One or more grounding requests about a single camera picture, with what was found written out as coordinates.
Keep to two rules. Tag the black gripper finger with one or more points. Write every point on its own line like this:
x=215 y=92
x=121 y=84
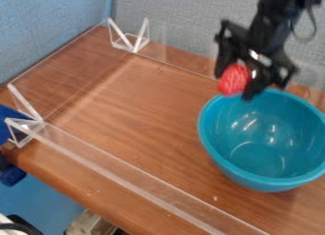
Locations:
x=259 y=80
x=225 y=56

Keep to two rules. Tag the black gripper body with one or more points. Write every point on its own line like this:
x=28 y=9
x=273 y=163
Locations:
x=261 y=43

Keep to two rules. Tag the red toy strawberry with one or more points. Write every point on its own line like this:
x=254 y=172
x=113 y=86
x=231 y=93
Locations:
x=234 y=79

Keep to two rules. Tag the blue plastic bowl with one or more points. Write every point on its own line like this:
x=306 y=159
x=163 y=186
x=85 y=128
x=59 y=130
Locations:
x=265 y=142

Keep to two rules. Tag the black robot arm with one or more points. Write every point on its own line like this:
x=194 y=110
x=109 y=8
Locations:
x=282 y=11

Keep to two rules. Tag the beige object under table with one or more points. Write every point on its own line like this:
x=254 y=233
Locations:
x=89 y=224

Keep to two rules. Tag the black and white object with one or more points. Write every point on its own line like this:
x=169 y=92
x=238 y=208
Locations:
x=16 y=227

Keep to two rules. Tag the clear acrylic barrier wall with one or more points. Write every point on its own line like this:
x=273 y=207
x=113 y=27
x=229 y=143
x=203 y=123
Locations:
x=109 y=135

